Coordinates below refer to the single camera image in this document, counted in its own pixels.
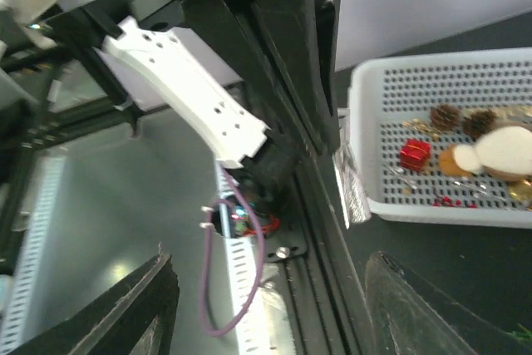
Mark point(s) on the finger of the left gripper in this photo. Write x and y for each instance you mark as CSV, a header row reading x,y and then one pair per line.
x,y
301,35
236,32

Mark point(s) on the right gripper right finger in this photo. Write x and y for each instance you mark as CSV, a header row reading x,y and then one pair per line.
x,y
412,316

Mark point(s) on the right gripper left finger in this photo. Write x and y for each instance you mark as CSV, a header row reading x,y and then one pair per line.
x,y
137,312

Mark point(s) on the white plastic basket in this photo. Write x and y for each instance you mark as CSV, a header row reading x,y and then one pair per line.
x,y
390,100

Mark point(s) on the silver star topper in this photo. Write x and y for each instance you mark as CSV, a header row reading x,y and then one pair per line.
x,y
355,207

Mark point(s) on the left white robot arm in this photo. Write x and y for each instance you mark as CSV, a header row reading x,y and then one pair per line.
x,y
153,38

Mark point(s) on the red berry sprig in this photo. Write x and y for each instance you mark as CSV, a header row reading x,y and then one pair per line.
x,y
441,200

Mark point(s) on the red gift box ornament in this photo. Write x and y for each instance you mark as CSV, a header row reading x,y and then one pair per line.
x,y
415,154

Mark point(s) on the brown pine cone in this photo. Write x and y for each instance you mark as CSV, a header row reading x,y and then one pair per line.
x,y
445,117

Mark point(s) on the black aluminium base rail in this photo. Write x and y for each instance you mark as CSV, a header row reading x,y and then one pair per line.
x,y
327,309

